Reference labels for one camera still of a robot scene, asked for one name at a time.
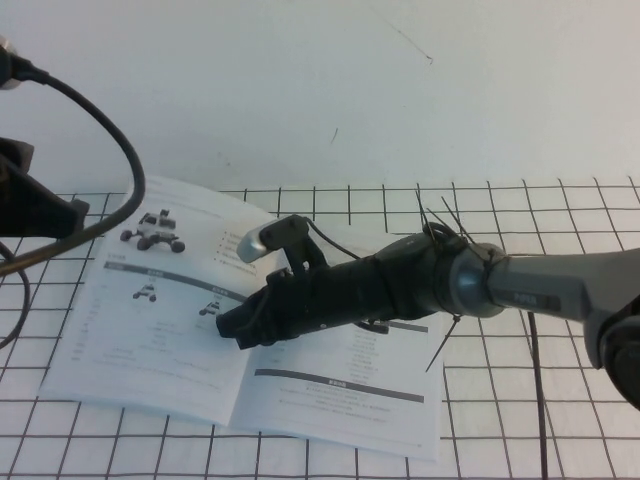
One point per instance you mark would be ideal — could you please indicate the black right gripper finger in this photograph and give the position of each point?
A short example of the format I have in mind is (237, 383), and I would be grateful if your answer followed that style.
(250, 315)
(257, 337)

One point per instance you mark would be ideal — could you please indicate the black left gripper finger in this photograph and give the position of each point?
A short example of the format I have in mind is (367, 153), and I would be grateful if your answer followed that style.
(55, 220)
(47, 192)

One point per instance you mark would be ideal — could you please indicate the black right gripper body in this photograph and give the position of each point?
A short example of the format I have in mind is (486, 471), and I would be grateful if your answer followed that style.
(340, 300)

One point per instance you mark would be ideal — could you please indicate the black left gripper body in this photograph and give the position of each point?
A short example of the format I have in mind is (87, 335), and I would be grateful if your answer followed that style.
(15, 155)

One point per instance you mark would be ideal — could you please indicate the white manual booklet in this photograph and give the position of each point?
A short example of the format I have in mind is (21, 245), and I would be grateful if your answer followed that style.
(325, 400)

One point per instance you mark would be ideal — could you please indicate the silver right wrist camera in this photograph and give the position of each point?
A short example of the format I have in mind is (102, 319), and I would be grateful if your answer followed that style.
(252, 245)

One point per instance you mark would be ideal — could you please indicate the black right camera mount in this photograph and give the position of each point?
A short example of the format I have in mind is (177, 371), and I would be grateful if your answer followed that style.
(290, 230)

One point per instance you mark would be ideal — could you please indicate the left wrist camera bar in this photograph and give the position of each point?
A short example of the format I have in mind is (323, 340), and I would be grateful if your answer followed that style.
(7, 50)

